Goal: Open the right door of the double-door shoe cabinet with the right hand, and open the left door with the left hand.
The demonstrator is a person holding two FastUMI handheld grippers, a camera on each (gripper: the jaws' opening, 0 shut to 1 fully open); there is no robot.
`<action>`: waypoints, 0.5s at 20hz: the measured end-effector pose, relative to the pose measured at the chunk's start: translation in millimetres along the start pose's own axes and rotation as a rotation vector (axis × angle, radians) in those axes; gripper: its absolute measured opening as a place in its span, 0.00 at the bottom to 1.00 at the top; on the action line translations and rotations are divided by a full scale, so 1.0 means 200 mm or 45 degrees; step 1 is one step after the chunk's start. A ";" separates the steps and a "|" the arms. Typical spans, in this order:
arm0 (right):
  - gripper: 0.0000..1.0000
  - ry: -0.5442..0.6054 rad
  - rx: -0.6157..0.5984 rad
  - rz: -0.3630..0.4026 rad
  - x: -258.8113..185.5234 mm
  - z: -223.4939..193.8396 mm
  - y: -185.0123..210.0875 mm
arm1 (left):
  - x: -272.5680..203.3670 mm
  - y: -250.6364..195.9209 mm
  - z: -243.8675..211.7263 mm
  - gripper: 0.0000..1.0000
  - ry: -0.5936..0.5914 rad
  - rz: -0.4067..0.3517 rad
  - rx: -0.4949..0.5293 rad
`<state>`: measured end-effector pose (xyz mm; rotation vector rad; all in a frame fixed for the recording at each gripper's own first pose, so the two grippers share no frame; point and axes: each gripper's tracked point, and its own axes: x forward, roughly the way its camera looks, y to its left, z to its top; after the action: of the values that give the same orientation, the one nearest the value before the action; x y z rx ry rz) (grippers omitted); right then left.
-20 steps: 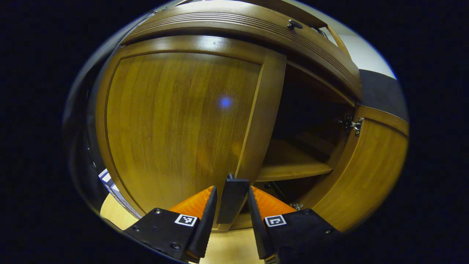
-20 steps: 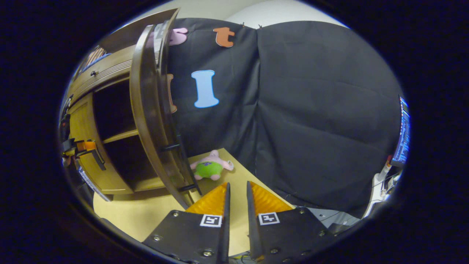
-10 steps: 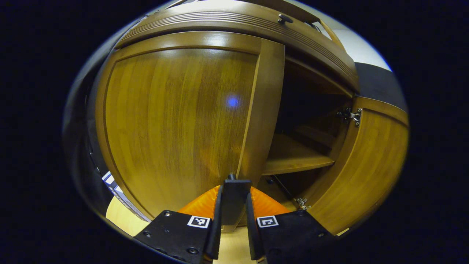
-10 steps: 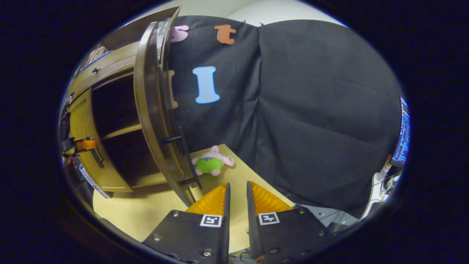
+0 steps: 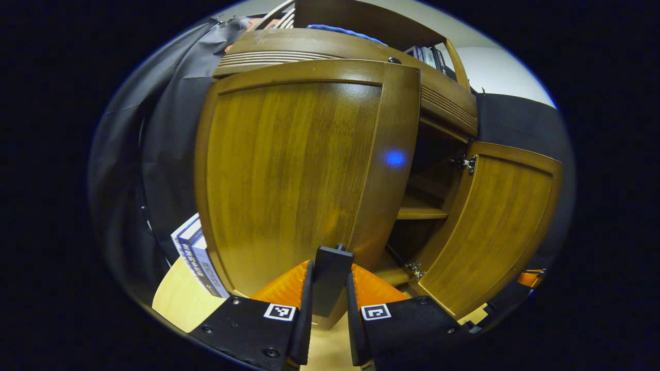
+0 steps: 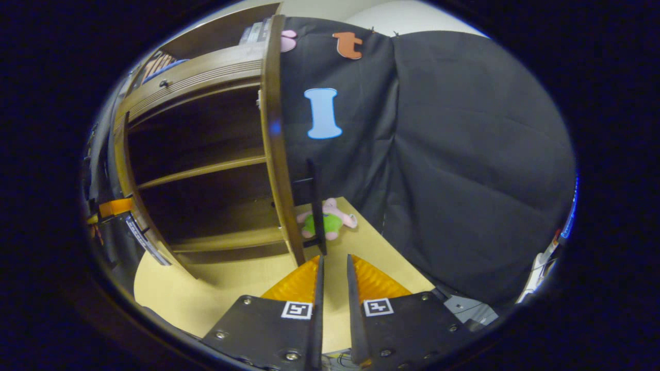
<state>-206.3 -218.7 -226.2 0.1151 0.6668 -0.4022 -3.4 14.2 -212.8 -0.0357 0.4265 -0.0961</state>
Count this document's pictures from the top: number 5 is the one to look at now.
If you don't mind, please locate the wooden shoe cabinet door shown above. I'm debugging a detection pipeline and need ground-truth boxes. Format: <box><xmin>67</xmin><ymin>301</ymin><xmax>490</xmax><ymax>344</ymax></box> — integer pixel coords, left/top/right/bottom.
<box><xmin>412</xmin><ymin>141</ymin><xmax>564</xmax><ymax>320</ymax></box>
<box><xmin>194</xmin><ymin>58</ymin><xmax>422</xmax><ymax>330</ymax></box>

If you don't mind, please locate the blue and white book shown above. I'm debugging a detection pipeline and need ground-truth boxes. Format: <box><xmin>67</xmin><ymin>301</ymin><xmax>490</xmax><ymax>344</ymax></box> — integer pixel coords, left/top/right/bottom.
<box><xmin>190</xmin><ymin>234</ymin><xmax>230</xmax><ymax>299</ymax></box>
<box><xmin>170</xmin><ymin>213</ymin><xmax>208</xmax><ymax>289</ymax></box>

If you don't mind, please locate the black book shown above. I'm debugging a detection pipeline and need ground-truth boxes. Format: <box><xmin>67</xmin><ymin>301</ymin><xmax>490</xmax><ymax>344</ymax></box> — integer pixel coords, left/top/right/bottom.
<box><xmin>431</xmin><ymin>45</ymin><xmax>458</xmax><ymax>81</ymax></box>

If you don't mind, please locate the wooden cabinet drawer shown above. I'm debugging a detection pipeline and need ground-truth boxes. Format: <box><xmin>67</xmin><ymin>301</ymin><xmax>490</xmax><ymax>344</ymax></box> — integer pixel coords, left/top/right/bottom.
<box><xmin>212</xmin><ymin>28</ymin><xmax>479</xmax><ymax>137</ymax></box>

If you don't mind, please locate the wooden double-door shoe cabinet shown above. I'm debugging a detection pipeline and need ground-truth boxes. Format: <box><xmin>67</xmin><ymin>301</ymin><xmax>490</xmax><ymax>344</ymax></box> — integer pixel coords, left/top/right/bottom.
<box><xmin>194</xmin><ymin>0</ymin><xmax>564</xmax><ymax>330</ymax></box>

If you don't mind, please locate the folded blue towel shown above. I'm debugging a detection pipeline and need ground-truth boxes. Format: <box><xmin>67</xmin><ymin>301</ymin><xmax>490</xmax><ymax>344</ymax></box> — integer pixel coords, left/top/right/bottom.
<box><xmin>306</xmin><ymin>24</ymin><xmax>388</xmax><ymax>47</ymax></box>

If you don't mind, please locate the black door handle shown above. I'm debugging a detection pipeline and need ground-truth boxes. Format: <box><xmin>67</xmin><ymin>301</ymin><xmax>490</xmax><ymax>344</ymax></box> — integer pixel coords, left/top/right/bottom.
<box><xmin>312</xmin><ymin>245</ymin><xmax>355</xmax><ymax>317</ymax></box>

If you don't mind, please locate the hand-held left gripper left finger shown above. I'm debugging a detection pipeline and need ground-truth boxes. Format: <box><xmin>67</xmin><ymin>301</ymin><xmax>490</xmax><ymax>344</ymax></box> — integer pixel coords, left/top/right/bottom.
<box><xmin>188</xmin><ymin>259</ymin><xmax>314</xmax><ymax>371</ymax></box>

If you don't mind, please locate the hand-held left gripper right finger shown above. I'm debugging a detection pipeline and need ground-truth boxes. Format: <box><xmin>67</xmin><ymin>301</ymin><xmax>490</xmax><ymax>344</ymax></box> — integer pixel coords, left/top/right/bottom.
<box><xmin>344</xmin><ymin>263</ymin><xmax>472</xmax><ymax>369</ymax></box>

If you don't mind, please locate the wooden inner shelf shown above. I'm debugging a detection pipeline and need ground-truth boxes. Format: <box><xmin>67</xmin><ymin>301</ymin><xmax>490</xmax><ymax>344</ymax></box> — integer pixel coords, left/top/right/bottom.
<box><xmin>396</xmin><ymin>193</ymin><xmax>449</xmax><ymax>221</ymax></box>

